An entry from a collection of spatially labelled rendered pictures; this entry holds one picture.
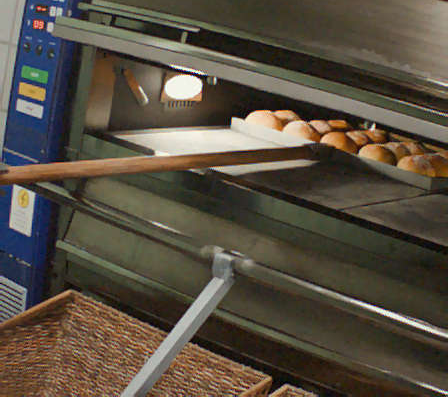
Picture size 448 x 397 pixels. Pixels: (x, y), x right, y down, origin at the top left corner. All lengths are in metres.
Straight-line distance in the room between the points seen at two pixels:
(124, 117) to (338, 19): 0.67
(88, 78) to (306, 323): 0.72
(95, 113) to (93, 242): 0.27
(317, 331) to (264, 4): 0.61
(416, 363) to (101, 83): 0.94
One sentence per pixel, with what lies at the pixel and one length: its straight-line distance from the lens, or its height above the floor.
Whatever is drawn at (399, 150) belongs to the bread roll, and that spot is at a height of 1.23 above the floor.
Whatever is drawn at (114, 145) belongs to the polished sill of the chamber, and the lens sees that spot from 2.54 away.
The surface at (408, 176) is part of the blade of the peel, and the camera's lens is 2.64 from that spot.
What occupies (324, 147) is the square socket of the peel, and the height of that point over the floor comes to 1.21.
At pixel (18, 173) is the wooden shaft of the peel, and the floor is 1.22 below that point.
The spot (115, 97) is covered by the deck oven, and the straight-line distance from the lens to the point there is 2.65.
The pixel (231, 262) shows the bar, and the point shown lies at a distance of 1.88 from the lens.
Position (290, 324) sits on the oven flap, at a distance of 2.28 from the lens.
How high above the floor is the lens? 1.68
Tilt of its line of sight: 12 degrees down
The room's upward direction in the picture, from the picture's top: 9 degrees clockwise
